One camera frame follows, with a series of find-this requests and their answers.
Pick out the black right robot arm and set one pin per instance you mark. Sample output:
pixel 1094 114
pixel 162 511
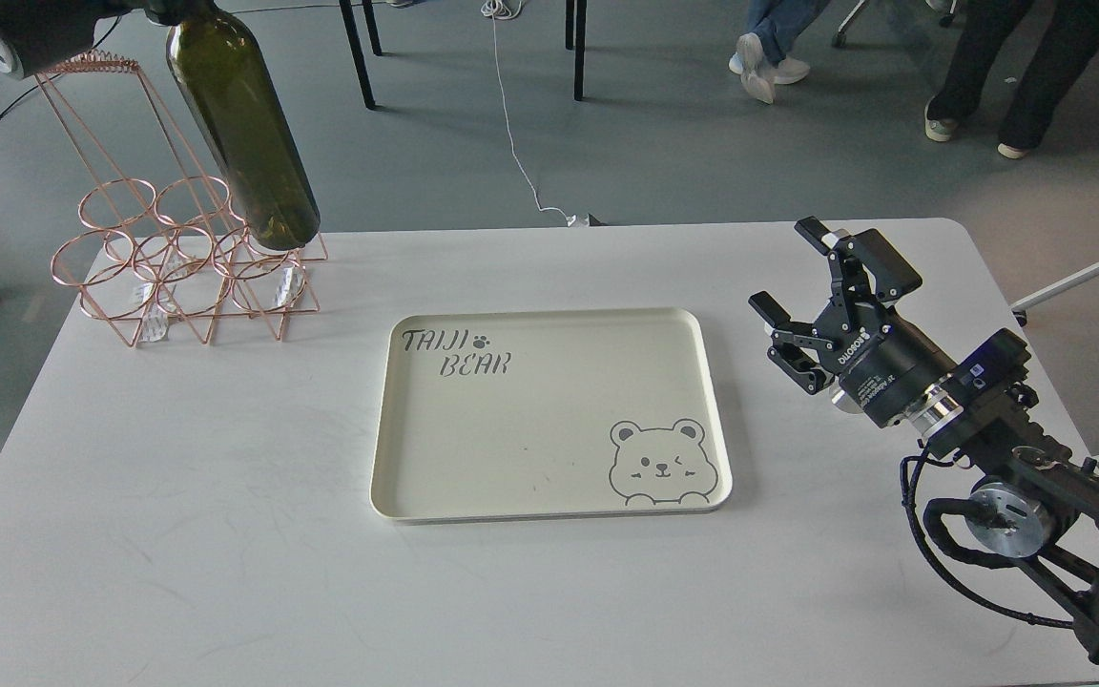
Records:
pixel 989 487

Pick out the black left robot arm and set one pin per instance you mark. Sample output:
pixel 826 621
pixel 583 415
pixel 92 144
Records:
pixel 37 35

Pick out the cream bear tray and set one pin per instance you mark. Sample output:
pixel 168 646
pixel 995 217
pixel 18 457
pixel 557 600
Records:
pixel 559 413

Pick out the person in blue jeans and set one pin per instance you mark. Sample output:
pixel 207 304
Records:
pixel 762 57

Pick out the dark green wine bottle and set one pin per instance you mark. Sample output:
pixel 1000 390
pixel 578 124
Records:
pixel 219 68

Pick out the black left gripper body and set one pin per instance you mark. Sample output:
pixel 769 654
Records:
pixel 35 35

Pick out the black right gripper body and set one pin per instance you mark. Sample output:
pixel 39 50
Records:
pixel 882 372

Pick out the rose gold wire rack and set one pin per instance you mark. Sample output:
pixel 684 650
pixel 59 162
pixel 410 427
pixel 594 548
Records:
pixel 152 256

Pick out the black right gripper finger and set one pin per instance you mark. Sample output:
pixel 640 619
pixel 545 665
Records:
pixel 867 277
pixel 808 353

